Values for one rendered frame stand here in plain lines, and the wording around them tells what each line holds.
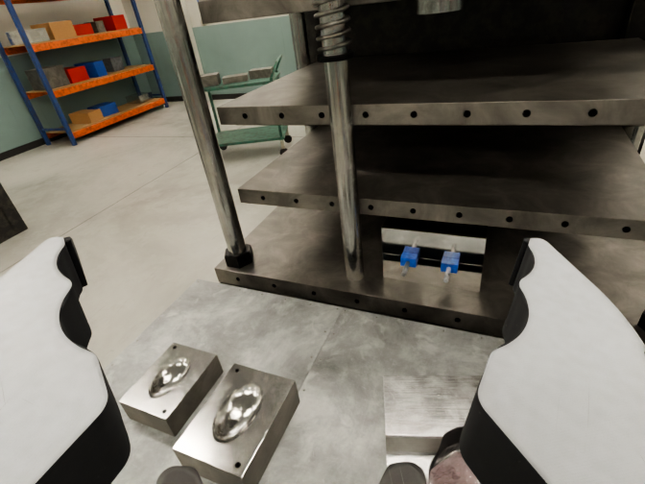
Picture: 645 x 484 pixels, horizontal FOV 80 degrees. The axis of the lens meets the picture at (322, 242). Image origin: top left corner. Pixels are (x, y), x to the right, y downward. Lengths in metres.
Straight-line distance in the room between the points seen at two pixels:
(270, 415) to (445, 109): 0.73
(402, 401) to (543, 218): 0.55
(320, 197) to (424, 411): 0.64
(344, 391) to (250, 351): 0.26
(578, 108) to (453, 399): 0.60
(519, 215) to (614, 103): 0.28
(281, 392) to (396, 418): 0.24
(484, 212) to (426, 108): 0.29
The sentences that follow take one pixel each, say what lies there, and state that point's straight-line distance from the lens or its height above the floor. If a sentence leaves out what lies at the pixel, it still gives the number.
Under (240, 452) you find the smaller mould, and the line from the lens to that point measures 0.78.
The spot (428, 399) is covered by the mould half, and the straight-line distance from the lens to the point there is 0.75.
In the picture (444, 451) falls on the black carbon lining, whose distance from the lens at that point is 0.75.
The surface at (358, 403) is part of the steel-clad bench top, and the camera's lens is 0.87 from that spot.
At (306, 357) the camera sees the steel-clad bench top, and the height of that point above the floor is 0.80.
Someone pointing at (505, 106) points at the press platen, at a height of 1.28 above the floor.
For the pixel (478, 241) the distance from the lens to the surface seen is 1.06.
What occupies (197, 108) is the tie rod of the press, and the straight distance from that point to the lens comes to 1.14.
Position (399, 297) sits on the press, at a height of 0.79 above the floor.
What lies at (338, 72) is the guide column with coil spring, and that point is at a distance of 0.93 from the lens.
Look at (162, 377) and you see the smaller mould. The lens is 0.98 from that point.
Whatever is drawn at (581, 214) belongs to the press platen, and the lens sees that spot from 1.04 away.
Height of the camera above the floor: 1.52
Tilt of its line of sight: 32 degrees down
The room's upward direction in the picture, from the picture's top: 8 degrees counter-clockwise
